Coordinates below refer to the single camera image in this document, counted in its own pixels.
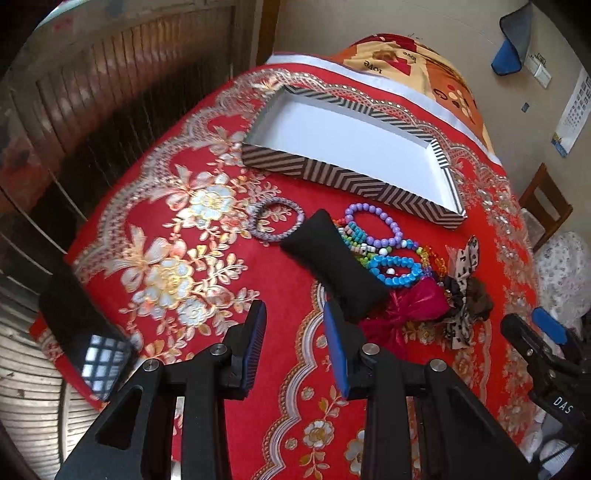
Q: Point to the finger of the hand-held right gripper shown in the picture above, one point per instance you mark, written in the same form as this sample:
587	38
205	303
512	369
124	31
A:
549	324
524	339

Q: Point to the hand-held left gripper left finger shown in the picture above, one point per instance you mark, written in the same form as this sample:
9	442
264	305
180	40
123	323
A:
256	344

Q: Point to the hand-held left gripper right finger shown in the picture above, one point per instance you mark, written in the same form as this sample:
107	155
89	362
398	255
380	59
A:
333	346

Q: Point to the leopard print bow scrunchie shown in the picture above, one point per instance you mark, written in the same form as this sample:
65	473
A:
466	277

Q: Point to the red satin bow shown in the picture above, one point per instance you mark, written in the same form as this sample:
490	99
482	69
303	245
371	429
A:
411	307

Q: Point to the striped cardboard box tray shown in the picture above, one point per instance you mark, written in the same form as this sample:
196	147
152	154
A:
332	124

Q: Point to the white floral cloth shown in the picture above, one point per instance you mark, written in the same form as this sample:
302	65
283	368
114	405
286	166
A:
563	272

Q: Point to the wooden chair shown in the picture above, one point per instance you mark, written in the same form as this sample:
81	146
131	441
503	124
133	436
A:
551	198

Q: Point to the black smartphone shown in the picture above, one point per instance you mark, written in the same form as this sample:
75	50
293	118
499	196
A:
78	327

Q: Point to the blue and grey cloth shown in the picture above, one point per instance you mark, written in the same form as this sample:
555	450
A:
508	57

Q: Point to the wooden louvered door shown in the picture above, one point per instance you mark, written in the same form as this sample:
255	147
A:
115	92

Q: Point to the orange printed blanket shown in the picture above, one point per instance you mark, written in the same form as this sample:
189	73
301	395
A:
415	64

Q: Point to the wall calendar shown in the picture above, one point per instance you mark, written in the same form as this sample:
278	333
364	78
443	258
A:
575	115

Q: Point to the white wall switch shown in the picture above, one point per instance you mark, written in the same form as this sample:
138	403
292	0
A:
539	70

